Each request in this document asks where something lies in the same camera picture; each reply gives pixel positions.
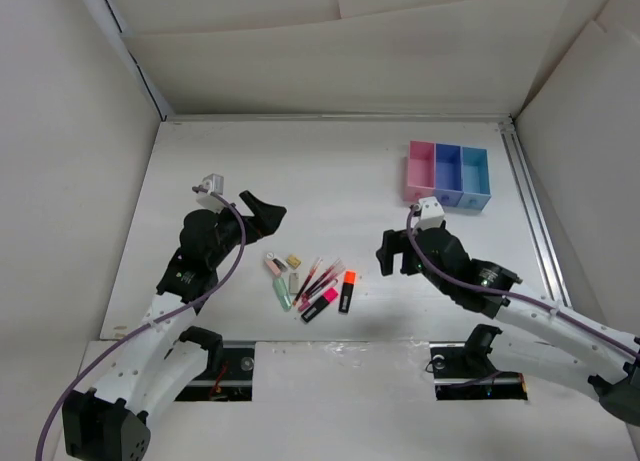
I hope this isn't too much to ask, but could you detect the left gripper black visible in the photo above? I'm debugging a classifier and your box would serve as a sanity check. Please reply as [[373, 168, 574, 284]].
[[207, 192, 285, 269]]

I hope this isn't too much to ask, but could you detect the orange highlighter black body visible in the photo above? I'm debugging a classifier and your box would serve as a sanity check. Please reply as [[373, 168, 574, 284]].
[[338, 271, 357, 314]]

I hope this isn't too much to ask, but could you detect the pink highlighter black body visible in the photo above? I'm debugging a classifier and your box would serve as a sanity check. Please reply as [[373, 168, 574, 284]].
[[301, 288, 338, 323]]

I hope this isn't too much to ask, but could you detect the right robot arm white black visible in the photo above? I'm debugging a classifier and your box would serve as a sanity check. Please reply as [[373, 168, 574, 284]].
[[376, 225, 639, 425]]

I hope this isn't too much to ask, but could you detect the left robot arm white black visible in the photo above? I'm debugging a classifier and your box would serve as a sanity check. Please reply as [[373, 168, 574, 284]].
[[61, 186, 287, 460]]

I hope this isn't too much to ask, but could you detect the pink eraser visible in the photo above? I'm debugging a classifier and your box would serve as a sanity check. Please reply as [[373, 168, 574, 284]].
[[265, 259, 282, 277]]

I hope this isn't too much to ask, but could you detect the tan eraser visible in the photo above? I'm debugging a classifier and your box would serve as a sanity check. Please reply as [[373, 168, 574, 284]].
[[286, 254, 301, 269]]

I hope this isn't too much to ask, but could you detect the dark blue container box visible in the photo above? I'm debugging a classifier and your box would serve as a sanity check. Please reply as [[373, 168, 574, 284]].
[[435, 144, 463, 207]]

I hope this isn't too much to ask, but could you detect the light blue container box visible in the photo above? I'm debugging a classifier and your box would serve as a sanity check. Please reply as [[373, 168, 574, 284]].
[[458, 147, 491, 211]]

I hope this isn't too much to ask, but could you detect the grey eraser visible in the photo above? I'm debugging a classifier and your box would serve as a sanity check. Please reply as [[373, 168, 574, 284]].
[[288, 272, 300, 295]]

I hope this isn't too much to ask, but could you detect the green eraser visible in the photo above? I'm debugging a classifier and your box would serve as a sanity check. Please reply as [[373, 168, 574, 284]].
[[273, 276, 292, 312]]

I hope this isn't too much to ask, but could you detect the pink container box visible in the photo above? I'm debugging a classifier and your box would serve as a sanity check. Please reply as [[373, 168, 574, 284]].
[[403, 140, 435, 203]]

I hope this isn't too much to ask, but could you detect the red gel pen left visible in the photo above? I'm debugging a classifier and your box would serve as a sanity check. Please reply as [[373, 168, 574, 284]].
[[293, 257, 322, 306]]

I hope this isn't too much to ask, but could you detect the red gel pen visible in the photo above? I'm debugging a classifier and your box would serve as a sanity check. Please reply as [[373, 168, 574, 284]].
[[298, 258, 342, 302], [293, 257, 322, 306]]

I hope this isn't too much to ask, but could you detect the red gel pen middle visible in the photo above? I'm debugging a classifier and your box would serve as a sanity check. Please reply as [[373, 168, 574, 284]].
[[298, 258, 342, 302]]

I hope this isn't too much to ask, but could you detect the white marker pink cap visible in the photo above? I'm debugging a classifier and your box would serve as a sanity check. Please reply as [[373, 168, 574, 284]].
[[298, 278, 338, 313]]

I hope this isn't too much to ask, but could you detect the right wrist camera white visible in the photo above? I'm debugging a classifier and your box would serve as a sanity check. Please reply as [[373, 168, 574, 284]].
[[412, 196, 445, 230]]

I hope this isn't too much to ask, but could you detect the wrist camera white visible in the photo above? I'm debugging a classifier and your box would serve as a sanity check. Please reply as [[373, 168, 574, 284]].
[[193, 173, 224, 213], [412, 196, 445, 230]]

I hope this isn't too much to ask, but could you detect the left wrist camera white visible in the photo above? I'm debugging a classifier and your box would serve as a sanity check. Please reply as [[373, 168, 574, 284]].
[[193, 173, 224, 213]]

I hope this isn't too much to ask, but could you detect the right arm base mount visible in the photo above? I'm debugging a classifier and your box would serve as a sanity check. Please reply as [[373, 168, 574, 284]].
[[425, 324, 528, 401]]

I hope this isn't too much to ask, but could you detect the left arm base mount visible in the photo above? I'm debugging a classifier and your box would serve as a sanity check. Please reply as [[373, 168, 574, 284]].
[[176, 326, 255, 402]]

